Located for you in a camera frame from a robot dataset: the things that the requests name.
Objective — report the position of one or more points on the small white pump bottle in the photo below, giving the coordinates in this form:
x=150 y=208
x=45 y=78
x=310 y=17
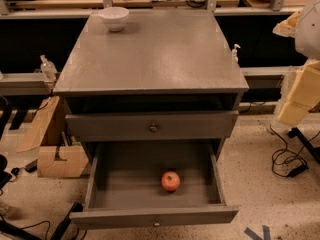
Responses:
x=234 y=52

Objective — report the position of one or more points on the black power strip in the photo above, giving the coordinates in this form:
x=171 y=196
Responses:
x=64 y=224

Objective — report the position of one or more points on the clear pump bottle left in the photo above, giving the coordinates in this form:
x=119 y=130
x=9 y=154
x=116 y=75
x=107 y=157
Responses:
x=48 y=68

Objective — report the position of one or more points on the red apple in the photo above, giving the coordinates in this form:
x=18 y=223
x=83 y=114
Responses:
x=170 y=181

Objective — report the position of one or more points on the brown cardboard box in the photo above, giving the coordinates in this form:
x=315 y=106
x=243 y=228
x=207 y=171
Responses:
x=61 y=162

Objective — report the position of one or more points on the open grey middle drawer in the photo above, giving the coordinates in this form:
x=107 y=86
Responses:
x=125 y=190

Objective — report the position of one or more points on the black stand leg right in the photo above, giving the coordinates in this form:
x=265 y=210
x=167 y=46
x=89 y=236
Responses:
x=314 y=151

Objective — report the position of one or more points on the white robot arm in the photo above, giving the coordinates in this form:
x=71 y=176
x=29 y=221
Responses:
x=307 y=33

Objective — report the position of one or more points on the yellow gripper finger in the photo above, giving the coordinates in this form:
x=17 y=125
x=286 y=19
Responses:
x=287 y=27
x=303 y=96

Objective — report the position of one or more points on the grey wooden drawer cabinet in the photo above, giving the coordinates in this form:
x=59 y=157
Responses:
x=162 y=61

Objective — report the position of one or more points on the closed grey top drawer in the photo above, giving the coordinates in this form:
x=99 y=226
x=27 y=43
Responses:
x=152 y=126

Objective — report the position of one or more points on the white ceramic bowl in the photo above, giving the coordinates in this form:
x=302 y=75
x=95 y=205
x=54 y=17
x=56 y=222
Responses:
x=115 y=18

